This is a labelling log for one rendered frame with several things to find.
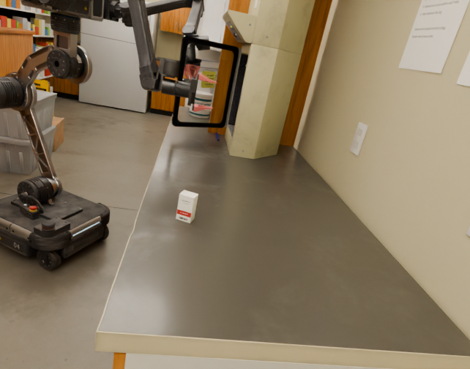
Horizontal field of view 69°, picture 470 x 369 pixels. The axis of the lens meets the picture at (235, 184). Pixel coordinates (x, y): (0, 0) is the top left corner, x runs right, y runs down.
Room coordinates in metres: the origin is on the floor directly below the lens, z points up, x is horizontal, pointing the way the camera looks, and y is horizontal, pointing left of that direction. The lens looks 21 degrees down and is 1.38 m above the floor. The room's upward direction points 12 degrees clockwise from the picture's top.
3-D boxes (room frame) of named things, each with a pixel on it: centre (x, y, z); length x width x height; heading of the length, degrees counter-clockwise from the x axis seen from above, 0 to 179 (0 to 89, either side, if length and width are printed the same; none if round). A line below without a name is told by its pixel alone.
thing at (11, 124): (2.97, 2.02, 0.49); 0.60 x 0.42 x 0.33; 10
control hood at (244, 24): (1.62, 0.13, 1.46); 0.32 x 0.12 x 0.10; 10
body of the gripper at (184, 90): (1.34, 0.26, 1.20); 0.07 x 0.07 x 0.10; 10
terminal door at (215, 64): (1.67, 0.23, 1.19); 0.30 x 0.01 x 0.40; 131
